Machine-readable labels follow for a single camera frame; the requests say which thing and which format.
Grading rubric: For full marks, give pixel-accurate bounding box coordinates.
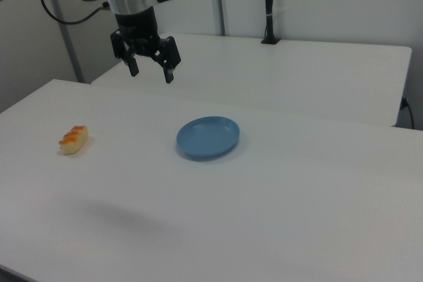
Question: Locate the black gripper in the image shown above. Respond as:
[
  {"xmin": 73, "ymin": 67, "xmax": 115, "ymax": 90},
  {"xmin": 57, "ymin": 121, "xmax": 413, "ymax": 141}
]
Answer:
[{"xmin": 110, "ymin": 7, "xmax": 182, "ymax": 85}]

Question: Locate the bread with orange topping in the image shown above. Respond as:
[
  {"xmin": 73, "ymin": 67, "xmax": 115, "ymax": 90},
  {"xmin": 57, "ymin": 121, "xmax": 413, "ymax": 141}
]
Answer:
[{"xmin": 58, "ymin": 125, "xmax": 91, "ymax": 157}]

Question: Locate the blue round plate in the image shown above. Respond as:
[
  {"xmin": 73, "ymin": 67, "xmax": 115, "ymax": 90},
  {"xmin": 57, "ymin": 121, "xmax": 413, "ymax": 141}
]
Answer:
[{"xmin": 175, "ymin": 116, "xmax": 241, "ymax": 162}]

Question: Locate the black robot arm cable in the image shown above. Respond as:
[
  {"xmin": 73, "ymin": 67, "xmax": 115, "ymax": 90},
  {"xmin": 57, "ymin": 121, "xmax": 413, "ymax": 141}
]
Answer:
[{"xmin": 39, "ymin": 0, "xmax": 112, "ymax": 26}]

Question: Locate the black power cable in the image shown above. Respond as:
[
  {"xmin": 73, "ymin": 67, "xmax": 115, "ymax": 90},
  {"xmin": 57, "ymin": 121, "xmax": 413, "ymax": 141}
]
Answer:
[{"xmin": 401, "ymin": 96, "xmax": 416, "ymax": 129}]

